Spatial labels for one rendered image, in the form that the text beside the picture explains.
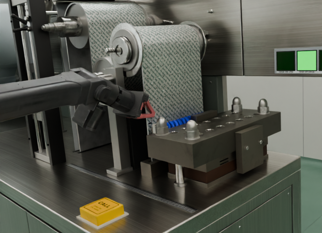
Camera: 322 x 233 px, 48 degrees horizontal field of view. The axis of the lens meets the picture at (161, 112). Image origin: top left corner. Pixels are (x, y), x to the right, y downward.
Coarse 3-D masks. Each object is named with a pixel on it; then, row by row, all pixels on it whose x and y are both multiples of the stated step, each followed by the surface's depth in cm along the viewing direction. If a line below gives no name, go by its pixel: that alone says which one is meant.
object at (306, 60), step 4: (300, 52) 98; (304, 52) 97; (308, 52) 96; (312, 52) 95; (300, 56) 98; (304, 56) 97; (308, 56) 96; (312, 56) 95; (300, 60) 98; (304, 60) 97; (308, 60) 96; (312, 60) 96; (300, 64) 98; (304, 64) 97; (308, 64) 97; (312, 64) 96; (300, 68) 98; (304, 68) 98; (308, 68) 97; (312, 68) 96
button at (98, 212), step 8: (104, 200) 82; (112, 200) 82; (80, 208) 79; (88, 208) 79; (96, 208) 78; (104, 208) 78; (112, 208) 78; (120, 208) 79; (88, 216) 77; (96, 216) 75; (104, 216) 76; (112, 216) 77; (96, 224) 75
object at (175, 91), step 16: (176, 64) 106; (192, 64) 110; (144, 80) 98; (160, 80) 102; (176, 80) 106; (192, 80) 111; (160, 96) 102; (176, 96) 107; (192, 96) 111; (160, 112) 103; (176, 112) 107; (192, 112) 112
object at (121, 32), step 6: (120, 30) 99; (126, 30) 97; (114, 36) 102; (120, 36) 100; (126, 36) 98; (132, 36) 96; (198, 36) 112; (132, 42) 96; (132, 48) 97; (114, 60) 104; (132, 60) 98; (120, 66) 102; (126, 66) 100; (132, 66) 98
